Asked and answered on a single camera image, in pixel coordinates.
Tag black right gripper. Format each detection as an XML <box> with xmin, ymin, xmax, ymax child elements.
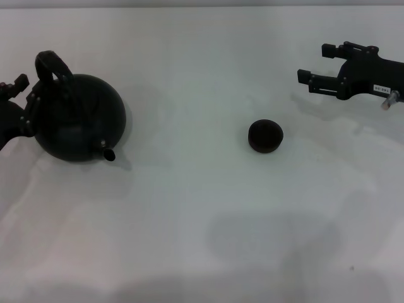
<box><xmin>297</xmin><ymin>40</ymin><xmax>404</xmax><ymax>102</ymax></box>

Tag small dark teacup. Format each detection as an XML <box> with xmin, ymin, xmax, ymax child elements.
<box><xmin>247</xmin><ymin>118</ymin><xmax>284</xmax><ymax>155</ymax></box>

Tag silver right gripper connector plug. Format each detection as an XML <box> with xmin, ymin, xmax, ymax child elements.
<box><xmin>381</xmin><ymin>89</ymin><xmax>400</xmax><ymax>111</ymax></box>

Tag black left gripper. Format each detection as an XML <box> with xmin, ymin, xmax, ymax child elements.
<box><xmin>0</xmin><ymin>73</ymin><xmax>43</xmax><ymax>153</ymax></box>

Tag black round teapot with handle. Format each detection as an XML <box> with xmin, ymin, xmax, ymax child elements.
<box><xmin>31</xmin><ymin>50</ymin><xmax>128</xmax><ymax>165</ymax></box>

